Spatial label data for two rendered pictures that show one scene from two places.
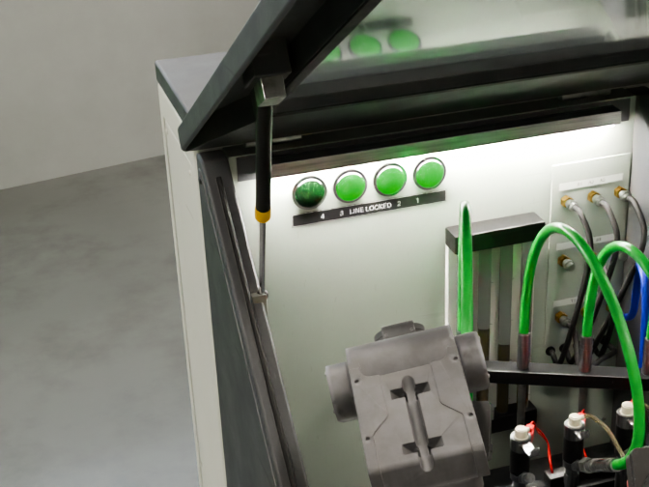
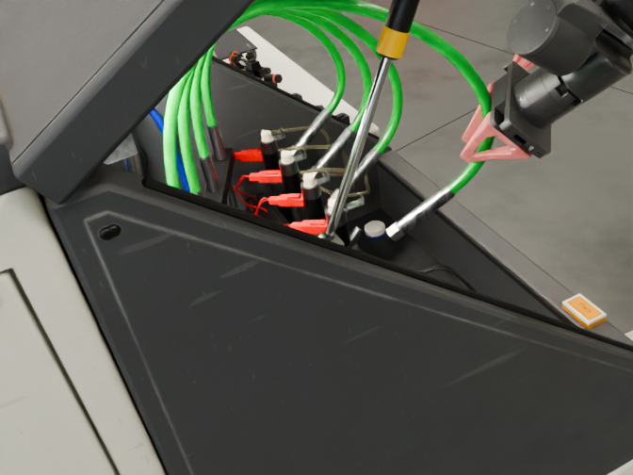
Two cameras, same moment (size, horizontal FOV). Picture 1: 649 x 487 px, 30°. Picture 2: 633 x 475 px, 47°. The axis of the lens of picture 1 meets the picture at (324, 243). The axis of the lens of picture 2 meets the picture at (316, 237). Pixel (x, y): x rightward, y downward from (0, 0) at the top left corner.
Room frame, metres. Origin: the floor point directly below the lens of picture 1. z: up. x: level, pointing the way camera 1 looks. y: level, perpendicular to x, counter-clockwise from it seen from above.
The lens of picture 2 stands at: (1.42, 0.55, 1.67)
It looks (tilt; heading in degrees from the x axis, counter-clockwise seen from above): 37 degrees down; 267
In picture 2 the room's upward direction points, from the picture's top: 11 degrees counter-clockwise
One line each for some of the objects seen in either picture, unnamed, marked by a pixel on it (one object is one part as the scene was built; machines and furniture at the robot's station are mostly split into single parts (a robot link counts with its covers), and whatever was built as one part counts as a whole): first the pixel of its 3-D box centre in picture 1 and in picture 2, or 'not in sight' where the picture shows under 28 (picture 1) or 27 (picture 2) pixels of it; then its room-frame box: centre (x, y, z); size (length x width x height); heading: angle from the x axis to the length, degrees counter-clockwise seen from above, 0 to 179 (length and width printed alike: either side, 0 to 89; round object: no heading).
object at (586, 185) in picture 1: (590, 255); not in sight; (1.66, -0.41, 1.20); 0.13 x 0.03 x 0.31; 106
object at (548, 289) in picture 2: not in sight; (482, 272); (1.11, -0.32, 0.87); 0.62 x 0.04 x 0.16; 106
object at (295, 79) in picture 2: not in sight; (260, 89); (1.40, -0.97, 0.97); 0.70 x 0.22 x 0.03; 106
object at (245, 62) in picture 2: not in sight; (250, 66); (1.41, -1.00, 1.01); 0.23 x 0.11 x 0.06; 106
